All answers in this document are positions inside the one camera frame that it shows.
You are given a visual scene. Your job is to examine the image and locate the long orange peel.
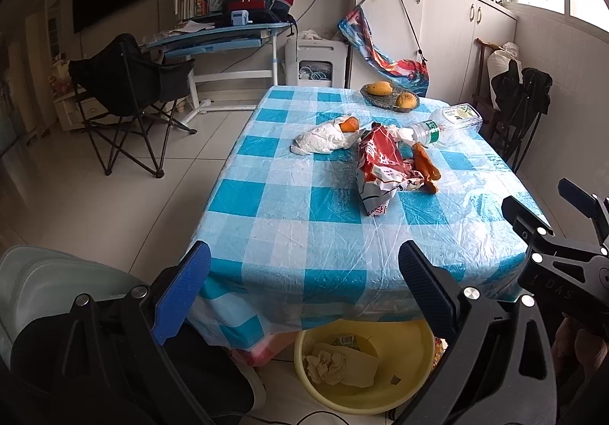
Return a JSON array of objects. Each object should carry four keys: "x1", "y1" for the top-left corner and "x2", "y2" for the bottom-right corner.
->
[{"x1": 412, "y1": 142, "x2": 441, "y2": 194}]

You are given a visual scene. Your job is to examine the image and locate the clear plastic bottle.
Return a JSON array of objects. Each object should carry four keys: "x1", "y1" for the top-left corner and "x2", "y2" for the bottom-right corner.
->
[{"x1": 412, "y1": 103, "x2": 483, "y2": 147}]

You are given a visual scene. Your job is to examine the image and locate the red snack bag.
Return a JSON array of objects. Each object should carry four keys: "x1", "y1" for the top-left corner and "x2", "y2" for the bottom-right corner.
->
[{"x1": 356, "y1": 123, "x2": 424, "y2": 217}]

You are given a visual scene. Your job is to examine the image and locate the orange peel piece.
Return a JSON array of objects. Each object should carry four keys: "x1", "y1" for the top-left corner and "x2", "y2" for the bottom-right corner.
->
[{"x1": 340, "y1": 117, "x2": 359, "y2": 133}]

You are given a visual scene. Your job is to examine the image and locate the white tissue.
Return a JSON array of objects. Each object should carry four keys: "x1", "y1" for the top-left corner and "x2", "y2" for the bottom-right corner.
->
[{"x1": 290, "y1": 115, "x2": 360, "y2": 156}]

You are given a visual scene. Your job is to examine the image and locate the yellow plastic trash basin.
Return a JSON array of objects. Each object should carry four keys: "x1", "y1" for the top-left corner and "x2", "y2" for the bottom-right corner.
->
[{"x1": 294, "y1": 320, "x2": 435, "y2": 415}]

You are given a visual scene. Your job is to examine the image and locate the person's right hand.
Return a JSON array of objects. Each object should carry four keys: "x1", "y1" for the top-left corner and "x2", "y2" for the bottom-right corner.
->
[{"x1": 551, "y1": 318, "x2": 608, "y2": 381}]

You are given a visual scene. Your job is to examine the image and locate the dark folded chairs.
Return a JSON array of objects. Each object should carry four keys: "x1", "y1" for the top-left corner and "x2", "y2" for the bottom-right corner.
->
[{"x1": 472, "y1": 38, "x2": 553, "y2": 171}]

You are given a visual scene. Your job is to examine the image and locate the crumpled paper in basin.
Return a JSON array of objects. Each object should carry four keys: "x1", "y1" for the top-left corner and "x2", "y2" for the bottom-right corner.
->
[{"x1": 303, "y1": 342, "x2": 380, "y2": 389}]

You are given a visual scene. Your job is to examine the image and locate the blue white checkered tablecloth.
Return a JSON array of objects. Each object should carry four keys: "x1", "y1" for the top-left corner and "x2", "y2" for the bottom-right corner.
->
[{"x1": 189, "y1": 86, "x2": 536, "y2": 351}]

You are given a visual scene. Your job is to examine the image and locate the white sack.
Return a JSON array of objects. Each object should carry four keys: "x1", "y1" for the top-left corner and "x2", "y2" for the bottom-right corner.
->
[{"x1": 487, "y1": 42, "x2": 522, "y2": 110}]

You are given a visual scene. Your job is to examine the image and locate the right mango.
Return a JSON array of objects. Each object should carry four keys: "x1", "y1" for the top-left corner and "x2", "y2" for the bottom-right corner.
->
[{"x1": 395, "y1": 91, "x2": 419, "y2": 112}]

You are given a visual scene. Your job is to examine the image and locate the mango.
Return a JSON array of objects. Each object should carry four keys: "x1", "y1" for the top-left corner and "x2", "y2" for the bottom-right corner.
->
[
  {"x1": 395, "y1": 91, "x2": 419, "y2": 112},
  {"x1": 365, "y1": 81, "x2": 393, "y2": 97}
]

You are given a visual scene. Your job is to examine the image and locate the colourful hanging bag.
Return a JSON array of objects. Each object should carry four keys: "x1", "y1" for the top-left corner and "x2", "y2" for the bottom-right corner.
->
[{"x1": 338, "y1": 5, "x2": 429, "y2": 97}]

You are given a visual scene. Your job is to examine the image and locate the dark fruit basket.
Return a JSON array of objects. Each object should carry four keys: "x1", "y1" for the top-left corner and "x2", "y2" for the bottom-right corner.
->
[{"x1": 360, "y1": 85, "x2": 405, "y2": 112}]

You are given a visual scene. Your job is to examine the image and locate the black folding camp chair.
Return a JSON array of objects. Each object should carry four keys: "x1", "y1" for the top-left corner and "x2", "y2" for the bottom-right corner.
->
[{"x1": 68, "y1": 33, "x2": 196, "y2": 179}]

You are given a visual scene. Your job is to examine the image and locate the left mango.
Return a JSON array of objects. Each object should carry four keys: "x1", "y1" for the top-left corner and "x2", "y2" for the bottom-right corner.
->
[{"x1": 365, "y1": 81, "x2": 393, "y2": 97}]

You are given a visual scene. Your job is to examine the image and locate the white cabinet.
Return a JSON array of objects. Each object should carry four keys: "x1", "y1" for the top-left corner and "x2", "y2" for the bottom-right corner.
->
[{"x1": 352, "y1": 0, "x2": 516, "y2": 104}]

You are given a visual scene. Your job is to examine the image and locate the blue study desk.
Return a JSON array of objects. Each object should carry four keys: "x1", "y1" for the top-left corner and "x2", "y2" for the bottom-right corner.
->
[{"x1": 142, "y1": 23, "x2": 297, "y2": 125}]

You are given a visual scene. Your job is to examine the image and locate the small blue desk device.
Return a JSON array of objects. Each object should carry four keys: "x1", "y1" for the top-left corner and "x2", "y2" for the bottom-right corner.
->
[{"x1": 230, "y1": 10, "x2": 252, "y2": 27}]

